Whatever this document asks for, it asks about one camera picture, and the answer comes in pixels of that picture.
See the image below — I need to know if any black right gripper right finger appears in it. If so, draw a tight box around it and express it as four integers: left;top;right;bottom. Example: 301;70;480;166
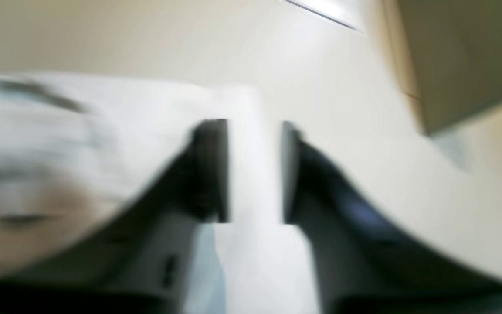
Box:
282;121;502;314

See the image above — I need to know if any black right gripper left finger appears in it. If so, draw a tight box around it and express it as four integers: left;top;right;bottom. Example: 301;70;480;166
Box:
0;119;229;314

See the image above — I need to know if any white T-shirt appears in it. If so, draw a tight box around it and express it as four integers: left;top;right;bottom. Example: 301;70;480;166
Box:
0;73;320;314

